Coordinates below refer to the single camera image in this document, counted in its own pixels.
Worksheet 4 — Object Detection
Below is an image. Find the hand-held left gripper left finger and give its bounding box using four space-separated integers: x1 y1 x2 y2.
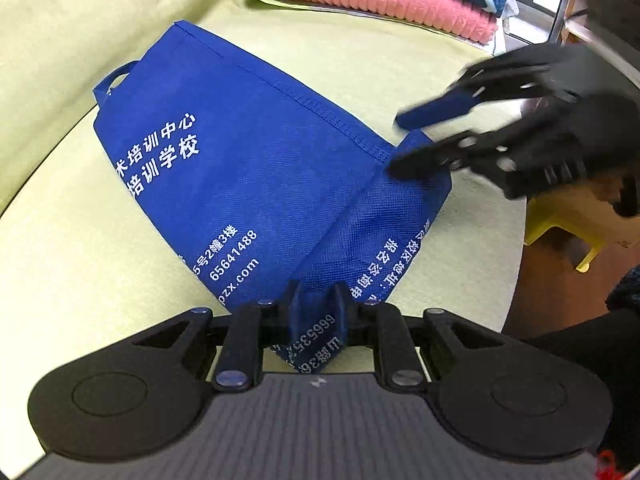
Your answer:
131 282 304 394

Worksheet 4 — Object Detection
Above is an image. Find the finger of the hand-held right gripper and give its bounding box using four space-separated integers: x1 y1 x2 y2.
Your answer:
387 122 536 181
395 62 556 132

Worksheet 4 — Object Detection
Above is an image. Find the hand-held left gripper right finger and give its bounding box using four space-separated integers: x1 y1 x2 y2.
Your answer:
332 282 502 394

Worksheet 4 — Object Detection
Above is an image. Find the blue non-woven shopping bag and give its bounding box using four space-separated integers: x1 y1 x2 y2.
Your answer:
93 21 454 377

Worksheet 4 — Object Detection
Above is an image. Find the yellow plastic stool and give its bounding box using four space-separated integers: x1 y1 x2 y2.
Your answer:
523 187 619 274

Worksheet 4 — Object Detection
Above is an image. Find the pink ribbed towel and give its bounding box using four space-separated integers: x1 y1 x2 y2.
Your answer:
248 0 499 47

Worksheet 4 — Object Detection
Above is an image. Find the yellow-green tablecloth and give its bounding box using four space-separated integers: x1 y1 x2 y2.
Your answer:
0 0 529 480

